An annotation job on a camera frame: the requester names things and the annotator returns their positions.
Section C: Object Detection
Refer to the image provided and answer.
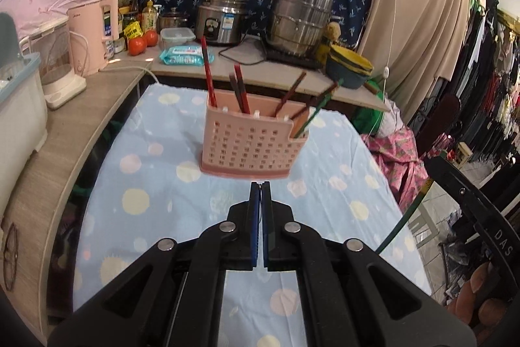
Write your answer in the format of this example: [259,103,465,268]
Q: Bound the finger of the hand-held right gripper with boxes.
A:
[422,155,481,210]

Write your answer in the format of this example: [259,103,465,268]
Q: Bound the white cable with switch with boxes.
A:
[367,0,401,137]

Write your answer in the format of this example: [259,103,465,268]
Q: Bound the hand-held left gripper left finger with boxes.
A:
[46,181,261,347]

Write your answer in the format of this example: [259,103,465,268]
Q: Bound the blue bowl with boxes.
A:
[324,58,373,90]

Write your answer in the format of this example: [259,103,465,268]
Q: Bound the white clear-jar appliance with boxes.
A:
[20,19,88,110]

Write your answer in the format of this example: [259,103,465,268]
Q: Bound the pink pineapple-print cloth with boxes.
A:
[367,127,430,214]

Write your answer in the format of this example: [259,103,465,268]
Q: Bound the clear plastic food container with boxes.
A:
[160,27,197,51]

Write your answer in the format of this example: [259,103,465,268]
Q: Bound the dark wooden chair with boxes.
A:
[422,92,462,161]

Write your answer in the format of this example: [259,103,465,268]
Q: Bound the pink electric kettle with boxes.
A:
[67,0,120,76]

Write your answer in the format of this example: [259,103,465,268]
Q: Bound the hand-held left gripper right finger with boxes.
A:
[262,181,477,347]

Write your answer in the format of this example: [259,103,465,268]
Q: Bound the yellow oil bottle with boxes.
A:
[141,0,159,33]

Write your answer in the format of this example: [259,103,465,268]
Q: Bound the white power cord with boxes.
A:
[99,66,160,86]

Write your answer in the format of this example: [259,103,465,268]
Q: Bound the dark brown patterned chopstick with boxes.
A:
[228,73,245,114]

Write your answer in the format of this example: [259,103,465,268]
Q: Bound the person's right hand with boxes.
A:
[445,261,509,328]

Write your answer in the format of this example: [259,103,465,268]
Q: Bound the grey plastic stool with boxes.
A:
[407,183,438,247]

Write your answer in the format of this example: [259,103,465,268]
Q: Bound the dark red chopstick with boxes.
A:
[233,64,251,114]
[201,37,218,109]

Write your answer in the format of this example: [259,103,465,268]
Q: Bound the small steel pot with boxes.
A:
[157,7,190,32]

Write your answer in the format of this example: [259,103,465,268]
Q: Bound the blue dotted tablecloth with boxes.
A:
[73,84,434,347]

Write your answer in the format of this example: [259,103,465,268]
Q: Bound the black power cord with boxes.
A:
[218,37,266,67]

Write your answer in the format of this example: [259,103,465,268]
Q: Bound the steel rice cooker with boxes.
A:
[196,0,250,47]

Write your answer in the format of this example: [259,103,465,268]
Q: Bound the black induction cooker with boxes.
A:
[260,42,328,71]

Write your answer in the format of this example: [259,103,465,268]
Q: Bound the white bin with grey lid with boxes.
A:
[0,12,49,216]

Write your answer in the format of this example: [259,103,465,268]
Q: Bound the green chopstick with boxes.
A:
[292,79,345,139]
[375,180,432,257]

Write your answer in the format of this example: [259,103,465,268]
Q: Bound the blue wet wipes packet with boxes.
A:
[159,45,205,67]

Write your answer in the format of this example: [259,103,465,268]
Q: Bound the yellow bowl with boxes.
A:
[328,44,374,73]

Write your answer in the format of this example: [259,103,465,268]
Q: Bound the hanging clothes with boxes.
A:
[406,0,520,218]

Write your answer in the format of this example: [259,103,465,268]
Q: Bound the pink plastic utensil basket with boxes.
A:
[199,89,310,179]

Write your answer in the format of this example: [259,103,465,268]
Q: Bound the stainless steel steamer pot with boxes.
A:
[266,0,343,57]

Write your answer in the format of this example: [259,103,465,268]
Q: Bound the green bag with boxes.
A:
[351,108,387,137]

